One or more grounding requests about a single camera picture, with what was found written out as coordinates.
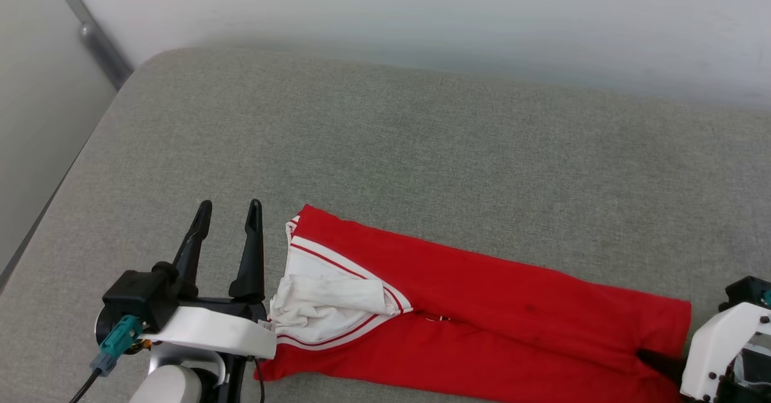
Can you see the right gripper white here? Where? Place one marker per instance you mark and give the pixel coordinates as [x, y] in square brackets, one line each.
[717, 349]

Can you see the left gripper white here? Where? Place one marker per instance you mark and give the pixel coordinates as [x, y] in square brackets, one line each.
[217, 331]

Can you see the red basketball jersey white sleeves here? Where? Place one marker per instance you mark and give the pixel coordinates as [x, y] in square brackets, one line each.
[512, 318]

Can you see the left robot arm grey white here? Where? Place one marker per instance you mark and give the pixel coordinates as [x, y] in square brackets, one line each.
[168, 388]

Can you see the grey metal bar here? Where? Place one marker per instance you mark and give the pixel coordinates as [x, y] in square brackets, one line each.
[90, 32]

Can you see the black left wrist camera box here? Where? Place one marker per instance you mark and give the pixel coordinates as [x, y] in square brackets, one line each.
[141, 291]

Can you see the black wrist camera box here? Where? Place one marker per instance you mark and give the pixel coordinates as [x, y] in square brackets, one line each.
[744, 288]
[141, 291]

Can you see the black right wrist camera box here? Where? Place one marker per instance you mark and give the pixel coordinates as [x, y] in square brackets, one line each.
[744, 288]

